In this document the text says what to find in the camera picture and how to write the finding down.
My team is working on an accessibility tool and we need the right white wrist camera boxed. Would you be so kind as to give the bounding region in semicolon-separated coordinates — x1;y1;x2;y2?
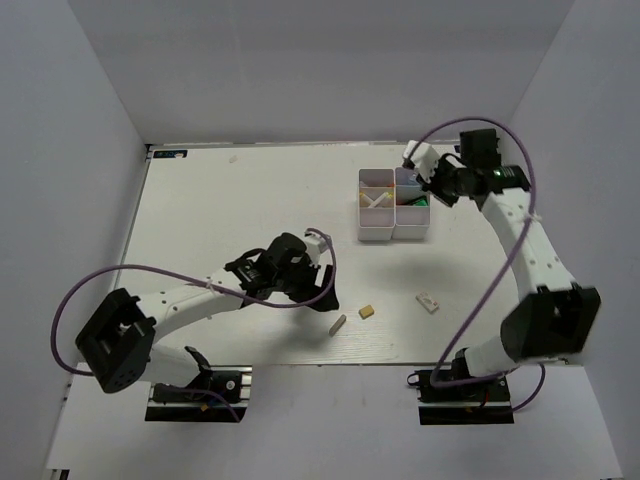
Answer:
402;140;440;183

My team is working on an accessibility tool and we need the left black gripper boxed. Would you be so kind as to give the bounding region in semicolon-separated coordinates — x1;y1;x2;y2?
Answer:
274;256;339;312

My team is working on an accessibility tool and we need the left blue table label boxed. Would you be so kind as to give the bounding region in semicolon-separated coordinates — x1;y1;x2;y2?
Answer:
152;149;188;159

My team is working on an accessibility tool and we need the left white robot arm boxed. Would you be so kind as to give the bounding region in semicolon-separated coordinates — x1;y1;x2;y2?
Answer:
76;228;339;399

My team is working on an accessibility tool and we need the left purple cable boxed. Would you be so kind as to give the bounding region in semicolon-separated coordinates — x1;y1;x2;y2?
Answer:
51;227;337;377

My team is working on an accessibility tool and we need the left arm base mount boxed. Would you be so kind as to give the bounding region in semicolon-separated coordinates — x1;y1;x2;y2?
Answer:
145;346;252;424

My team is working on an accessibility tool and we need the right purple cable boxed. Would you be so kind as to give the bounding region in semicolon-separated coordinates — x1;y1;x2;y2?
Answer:
405;117;547;414

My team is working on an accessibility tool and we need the white compartment container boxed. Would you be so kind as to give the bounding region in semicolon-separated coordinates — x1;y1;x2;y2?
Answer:
358;168;395;242
392;167;430;241

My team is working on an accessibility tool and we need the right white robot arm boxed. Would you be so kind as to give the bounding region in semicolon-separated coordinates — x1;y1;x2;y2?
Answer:
403;129;601;399

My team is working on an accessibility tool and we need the right white compartment container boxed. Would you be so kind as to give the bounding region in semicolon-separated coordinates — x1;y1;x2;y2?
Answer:
392;167;430;241

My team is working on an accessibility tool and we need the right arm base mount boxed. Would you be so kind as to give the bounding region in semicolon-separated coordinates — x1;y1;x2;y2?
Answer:
407;369;514;426

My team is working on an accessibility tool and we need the grey eraser stick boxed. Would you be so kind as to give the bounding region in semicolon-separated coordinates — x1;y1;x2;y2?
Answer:
329;314;347;337

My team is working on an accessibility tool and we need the green black highlighter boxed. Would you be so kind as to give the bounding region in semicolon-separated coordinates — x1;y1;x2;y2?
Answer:
403;196;429;207

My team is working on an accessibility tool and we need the tan eraser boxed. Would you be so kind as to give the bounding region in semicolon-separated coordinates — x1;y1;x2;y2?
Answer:
358;305;375;319

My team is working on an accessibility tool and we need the pale yellow white marker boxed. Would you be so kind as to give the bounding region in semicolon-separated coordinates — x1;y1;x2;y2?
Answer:
369;192;393;208

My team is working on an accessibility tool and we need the clear blue glue bottle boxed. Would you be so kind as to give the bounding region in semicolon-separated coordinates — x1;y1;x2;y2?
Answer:
404;172;420;186

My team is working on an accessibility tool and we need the left white compartment container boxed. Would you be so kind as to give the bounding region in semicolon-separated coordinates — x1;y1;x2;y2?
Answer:
358;168;395;242

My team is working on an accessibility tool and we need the white boxed eraser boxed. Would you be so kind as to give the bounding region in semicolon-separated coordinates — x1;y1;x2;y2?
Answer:
415;292;440;314

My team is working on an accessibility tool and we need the purple cable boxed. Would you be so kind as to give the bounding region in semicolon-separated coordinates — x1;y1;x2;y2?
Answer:
51;227;337;377
405;117;547;414

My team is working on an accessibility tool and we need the yellow capped white marker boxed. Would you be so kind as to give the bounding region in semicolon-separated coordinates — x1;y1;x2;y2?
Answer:
359;190;383;208

